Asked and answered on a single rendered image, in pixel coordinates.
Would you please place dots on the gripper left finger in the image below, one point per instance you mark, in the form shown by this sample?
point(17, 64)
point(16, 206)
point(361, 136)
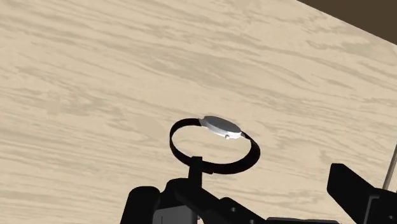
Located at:
point(192, 195)

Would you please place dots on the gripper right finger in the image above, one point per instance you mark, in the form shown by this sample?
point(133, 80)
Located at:
point(356, 192)

